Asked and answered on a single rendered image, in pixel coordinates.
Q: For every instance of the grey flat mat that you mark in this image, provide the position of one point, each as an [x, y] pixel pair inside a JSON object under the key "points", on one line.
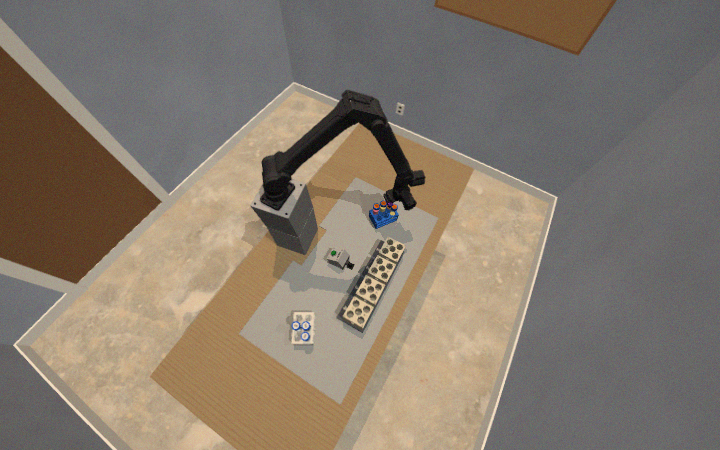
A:
{"points": [[339, 350]]}

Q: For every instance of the blue tube rack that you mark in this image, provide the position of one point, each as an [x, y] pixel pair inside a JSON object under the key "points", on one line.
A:
{"points": [[380, 220]]}

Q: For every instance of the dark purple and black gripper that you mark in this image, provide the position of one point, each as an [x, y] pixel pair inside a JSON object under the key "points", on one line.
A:
{"points": [[389, 198]]}

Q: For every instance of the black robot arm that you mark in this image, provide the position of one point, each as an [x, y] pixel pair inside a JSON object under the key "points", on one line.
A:
{"points": [[278, 168]]}

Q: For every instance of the white tube rack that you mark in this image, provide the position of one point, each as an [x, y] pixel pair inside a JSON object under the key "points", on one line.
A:
{"points": [[306, 317]]}

